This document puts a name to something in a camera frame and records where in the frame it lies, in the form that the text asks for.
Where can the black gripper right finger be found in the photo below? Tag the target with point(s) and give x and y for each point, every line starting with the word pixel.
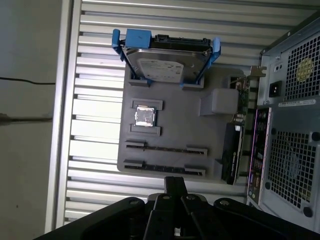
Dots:
pixel 200 220

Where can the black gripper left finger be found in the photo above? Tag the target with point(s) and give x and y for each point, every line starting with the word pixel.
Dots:
pixel 160 217

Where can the green graphics card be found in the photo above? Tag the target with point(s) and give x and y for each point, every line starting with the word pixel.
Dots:
pixel 232 155

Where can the grey parts rack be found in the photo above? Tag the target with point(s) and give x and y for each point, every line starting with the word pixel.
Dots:
pixel 180 120

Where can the silver CPU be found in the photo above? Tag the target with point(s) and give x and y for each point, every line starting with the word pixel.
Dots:
pixel 145 116

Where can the black open PC case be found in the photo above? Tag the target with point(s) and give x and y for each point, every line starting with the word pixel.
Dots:
pixel 295 117

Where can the hard disk in blue carrier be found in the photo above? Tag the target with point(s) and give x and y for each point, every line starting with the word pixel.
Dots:
pixel 162 67

